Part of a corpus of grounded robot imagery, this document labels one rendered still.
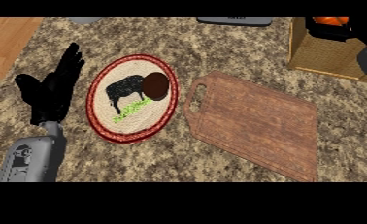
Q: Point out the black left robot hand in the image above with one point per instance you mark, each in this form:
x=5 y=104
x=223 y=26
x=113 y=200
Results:
x=56 y=92

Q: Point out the dark grey appliance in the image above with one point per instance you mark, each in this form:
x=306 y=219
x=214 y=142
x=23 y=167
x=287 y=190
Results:
x=235 y=21

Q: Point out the round woven placemat with bull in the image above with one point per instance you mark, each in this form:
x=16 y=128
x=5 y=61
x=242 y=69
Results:
x=131 y=100

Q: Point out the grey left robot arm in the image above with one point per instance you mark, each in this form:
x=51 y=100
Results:
x=33 y=156

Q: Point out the tan wicker basket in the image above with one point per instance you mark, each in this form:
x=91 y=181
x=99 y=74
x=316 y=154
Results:
x=324 y=56

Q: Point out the grey flat object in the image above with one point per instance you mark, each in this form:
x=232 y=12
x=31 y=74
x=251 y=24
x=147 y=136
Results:
x=85 y=19

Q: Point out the brown wooden cutting board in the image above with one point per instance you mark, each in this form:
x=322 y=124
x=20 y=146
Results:
x=255 y=127

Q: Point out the orange squash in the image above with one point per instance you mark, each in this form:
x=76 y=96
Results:
x=331 y=20

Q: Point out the dark brown round cupcake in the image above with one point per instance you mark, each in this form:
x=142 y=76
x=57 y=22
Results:
x=156 y=85

